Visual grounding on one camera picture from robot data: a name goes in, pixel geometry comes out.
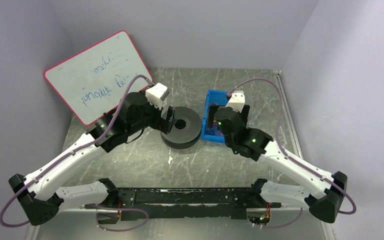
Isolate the aluminium rail frame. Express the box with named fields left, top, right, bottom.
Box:
left=30, top=67, right=335, bottom=240

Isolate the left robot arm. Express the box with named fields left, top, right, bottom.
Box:
left=8, top=87, right=175, bottom=226

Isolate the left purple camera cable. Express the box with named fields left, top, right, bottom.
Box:
left=0, top=74, right=155, bottom=229

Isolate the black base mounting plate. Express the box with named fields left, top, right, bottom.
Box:
left=97, top=187, right=281, bottom=225

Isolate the magenta wires bundle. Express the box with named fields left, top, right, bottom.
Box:
left=205, top=127, right=226, bottom=138

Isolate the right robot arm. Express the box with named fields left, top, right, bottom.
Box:
left=213, top=107, right=348, bottom=224

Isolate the blue plastic bin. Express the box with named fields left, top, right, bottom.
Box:
left=201, top=89, right=246, bottom=145

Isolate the grey cable spool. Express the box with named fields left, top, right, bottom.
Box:
left=160, top=106, right=202, bottom=150

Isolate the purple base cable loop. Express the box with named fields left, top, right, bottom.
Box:
left=95, top=207, right=150, bottom=233

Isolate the pink framed whiteboard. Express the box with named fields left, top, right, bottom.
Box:
left=43, top=30, right=152, bottom=126

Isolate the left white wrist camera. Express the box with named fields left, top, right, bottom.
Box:
left=145, top=83, right=170, bottom=110

